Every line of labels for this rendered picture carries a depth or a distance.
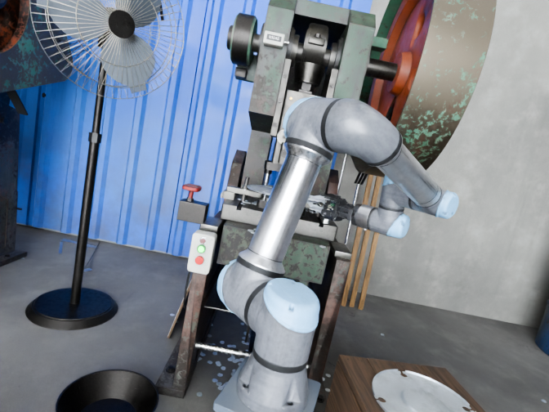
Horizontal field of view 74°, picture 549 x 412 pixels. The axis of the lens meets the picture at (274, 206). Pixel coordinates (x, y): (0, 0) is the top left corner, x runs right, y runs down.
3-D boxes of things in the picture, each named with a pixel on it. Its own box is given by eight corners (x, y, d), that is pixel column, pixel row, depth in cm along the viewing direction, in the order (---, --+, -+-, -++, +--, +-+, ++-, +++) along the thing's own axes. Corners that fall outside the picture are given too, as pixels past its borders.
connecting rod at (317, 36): (318, 114, 136) (338, 19, 131) (285, 108, 136) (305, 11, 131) (312, 118, 157) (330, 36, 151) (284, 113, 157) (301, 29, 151)
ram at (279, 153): (310, 171, 137) (327, 91, 133) (270, 163, 137) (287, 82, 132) (306, 167, 154) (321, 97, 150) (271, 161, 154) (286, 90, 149)
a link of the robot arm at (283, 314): (277, 373, 67) (292, 306, 65) (238, 336, 77) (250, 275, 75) (321, 360, 75) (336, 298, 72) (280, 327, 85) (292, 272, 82)
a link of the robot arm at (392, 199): (427, 177, 106) (419, 214, 108) (394, 171, 114) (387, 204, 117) (412, 177, 101) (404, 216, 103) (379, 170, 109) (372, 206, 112)
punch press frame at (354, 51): (306, 371, 137) (397, -6, 116) (194, 349, 136) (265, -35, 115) (296, 289, 215) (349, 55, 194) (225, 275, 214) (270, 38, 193)
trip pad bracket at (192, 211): (198, 256, 129) (207, 203, 126) (171, 250, 129) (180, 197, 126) (201, 251, 135) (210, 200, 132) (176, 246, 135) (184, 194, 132)
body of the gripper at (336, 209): (322, 195, 121) (354, 203, 113) (334, 195, 127) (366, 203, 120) (318, 217, 122) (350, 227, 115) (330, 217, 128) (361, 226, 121)
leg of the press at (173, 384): (184, 399, 132) (229, 154, 118) (153, 393, 132) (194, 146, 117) (222, 297, 223) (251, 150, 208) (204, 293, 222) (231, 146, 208)
